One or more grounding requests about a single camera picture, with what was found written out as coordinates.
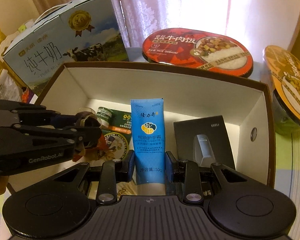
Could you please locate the checkered tablecloth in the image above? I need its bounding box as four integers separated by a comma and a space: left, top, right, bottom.
275, 132, 300, 239

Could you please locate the black shaver box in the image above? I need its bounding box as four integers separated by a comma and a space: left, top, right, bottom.
173, 115, 235, 169

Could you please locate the purple curtain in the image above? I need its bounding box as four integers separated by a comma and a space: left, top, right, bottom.
22, 0, 233, 48

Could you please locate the milk carton box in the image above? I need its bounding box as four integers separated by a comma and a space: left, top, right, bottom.
3, 0, 128, 95

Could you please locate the green round-label card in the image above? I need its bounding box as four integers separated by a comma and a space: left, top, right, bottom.
101, 109, 132, 160

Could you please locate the green lid white bottle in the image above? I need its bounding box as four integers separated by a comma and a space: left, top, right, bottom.
96, 106, 113, 128

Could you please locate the blue hand cream tube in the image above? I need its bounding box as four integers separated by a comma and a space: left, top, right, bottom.
130, 99, 165, 185

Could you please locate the white plastic bag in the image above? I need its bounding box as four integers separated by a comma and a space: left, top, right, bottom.
0, 69, 23, 102

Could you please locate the red instant rice bowl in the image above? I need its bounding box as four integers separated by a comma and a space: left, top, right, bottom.
142, 28, 253, 77

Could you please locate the orange instant noodle bowl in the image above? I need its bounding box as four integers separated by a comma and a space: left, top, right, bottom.
261, 46, 300, 135

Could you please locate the red snack packet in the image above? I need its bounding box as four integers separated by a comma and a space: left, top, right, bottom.
72, 134, 108, 163

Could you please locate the brown white storage box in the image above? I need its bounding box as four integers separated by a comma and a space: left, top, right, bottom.
7, 61, 276, 196

